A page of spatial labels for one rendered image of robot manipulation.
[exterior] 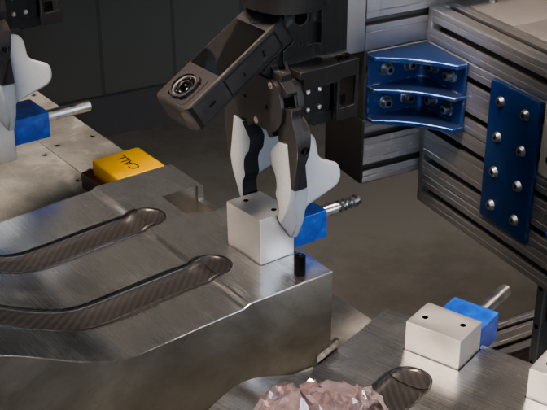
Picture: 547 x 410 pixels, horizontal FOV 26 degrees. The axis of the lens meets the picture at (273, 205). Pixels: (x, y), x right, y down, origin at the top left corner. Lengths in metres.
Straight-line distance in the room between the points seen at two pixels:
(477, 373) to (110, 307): 0.30
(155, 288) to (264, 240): 0.10
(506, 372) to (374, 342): 0.11
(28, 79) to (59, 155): 0.29
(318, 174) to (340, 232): 1.90
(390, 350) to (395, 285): 1.72
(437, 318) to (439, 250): 1.88
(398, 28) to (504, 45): 0.16
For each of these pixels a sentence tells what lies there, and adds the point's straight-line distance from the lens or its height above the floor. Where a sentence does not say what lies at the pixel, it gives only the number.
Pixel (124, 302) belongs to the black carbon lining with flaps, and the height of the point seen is 0.88.
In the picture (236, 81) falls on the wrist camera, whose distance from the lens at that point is 0.93.
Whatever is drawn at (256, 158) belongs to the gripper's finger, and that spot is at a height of 0.96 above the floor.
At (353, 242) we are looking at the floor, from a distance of 2.86.
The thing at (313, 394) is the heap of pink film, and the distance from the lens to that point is 0.82.
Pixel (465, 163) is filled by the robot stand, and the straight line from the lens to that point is 1.48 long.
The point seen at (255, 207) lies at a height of 0.93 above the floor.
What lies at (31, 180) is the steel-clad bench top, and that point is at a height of 0.80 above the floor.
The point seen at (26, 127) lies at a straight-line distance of 1.19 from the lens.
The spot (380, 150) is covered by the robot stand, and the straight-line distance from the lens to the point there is 1.52.
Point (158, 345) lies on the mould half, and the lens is 0.93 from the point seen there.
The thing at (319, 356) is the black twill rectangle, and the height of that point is 0.86.
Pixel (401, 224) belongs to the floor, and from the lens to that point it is 2.95.
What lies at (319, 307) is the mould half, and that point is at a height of 0.86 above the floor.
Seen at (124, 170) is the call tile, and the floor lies 0.84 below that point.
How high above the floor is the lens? 1.41
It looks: 28 degrees down
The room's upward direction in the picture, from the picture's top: straight up
